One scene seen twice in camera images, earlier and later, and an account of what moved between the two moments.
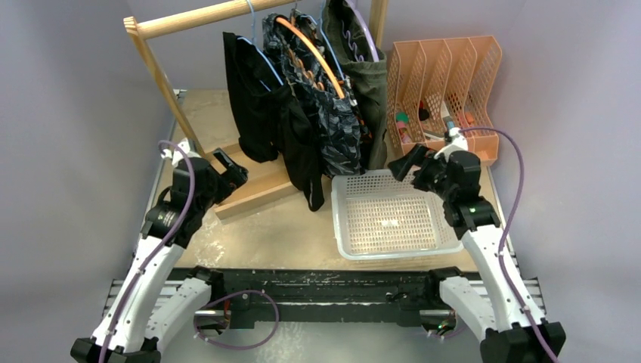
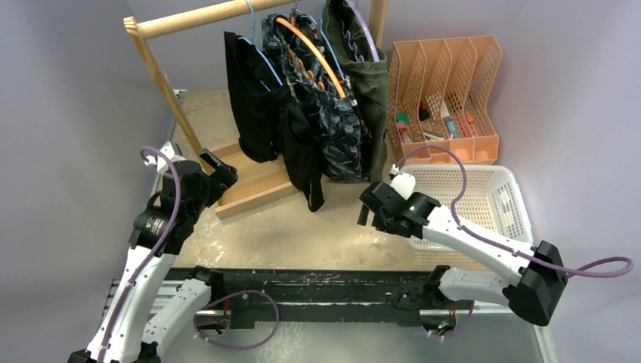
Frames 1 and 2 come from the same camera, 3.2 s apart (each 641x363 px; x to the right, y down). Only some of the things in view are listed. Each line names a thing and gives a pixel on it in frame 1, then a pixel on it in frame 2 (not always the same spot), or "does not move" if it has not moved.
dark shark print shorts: x=296 y=39 does not move
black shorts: x=271 y=116 does not move
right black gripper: x=416 y=155 -> x=381 y=225
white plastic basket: x=378 y=216 -> x=495 y=200
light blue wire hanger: x=252 y=41 does not move
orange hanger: x=289 y=24 does not move
